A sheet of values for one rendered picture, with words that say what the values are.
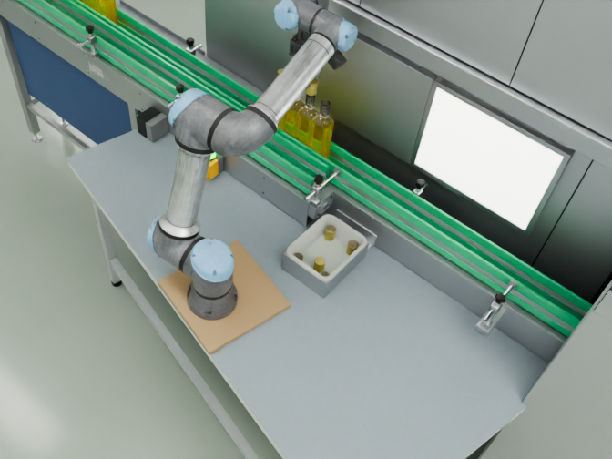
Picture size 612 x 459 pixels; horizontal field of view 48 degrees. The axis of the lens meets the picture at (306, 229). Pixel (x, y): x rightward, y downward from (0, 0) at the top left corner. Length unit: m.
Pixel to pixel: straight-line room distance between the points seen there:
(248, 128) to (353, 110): 0.67
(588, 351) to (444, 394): 0.45
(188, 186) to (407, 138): 0.73
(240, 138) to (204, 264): 0.40
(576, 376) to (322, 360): 0.68
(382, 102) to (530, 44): 0.53
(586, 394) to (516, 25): 0.95
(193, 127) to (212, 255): 0.38
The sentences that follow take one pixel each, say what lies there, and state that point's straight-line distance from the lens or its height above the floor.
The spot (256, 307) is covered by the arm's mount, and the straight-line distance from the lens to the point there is 2.10.
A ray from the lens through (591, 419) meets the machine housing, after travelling 2.03.
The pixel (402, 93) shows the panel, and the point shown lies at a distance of 2.12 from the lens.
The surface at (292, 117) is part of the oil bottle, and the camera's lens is 2.26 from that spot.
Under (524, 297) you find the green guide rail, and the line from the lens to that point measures 2.10.
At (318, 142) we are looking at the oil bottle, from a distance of 2.24.
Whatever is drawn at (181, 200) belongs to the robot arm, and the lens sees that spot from 1.88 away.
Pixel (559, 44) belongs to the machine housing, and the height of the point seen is 1.57.
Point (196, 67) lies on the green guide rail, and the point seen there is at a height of 0.92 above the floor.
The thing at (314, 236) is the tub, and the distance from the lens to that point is 2.24.
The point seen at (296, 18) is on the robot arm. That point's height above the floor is 1.49.
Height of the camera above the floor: 2.54
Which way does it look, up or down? 51 degrees down
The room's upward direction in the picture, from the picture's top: 8 degrees clockwise
